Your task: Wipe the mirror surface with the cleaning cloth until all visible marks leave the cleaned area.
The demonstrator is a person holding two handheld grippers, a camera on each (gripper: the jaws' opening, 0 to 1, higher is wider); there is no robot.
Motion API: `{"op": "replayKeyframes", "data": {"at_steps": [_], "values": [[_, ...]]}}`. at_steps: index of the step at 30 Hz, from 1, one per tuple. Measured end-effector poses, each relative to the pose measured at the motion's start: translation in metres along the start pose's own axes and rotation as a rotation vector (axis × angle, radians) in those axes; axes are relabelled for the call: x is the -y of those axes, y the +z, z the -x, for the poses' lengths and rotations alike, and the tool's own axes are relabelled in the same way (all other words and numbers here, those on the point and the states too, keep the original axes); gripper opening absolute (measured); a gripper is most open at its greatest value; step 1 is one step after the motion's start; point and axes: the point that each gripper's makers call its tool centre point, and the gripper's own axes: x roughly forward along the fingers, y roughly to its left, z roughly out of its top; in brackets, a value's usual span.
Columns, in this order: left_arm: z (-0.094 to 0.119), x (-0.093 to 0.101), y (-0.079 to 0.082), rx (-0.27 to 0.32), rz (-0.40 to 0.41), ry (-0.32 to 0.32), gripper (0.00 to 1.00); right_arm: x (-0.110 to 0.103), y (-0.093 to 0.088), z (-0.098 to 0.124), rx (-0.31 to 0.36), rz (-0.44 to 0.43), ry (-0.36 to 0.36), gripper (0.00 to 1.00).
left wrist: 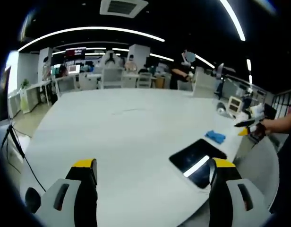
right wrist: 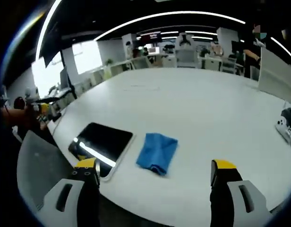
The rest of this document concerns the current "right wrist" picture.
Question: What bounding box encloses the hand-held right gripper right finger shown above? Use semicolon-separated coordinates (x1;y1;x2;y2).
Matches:
209;159;273;227

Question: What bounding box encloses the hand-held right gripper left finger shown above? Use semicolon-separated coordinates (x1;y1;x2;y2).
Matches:
36;157;101;227

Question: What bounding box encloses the blue cleaning cloth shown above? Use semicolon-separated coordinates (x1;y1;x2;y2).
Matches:
136;132;179;177

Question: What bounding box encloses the grey mesh office chair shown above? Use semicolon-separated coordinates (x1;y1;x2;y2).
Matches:
17;130;77;212

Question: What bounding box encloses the white game controller device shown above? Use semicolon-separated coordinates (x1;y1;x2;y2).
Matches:
275;107;291;152

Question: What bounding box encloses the white desk partition panel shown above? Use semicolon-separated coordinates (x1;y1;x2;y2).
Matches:
257;47;291;103

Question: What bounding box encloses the white gaming chair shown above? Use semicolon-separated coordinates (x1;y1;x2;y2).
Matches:
175;32;198;69

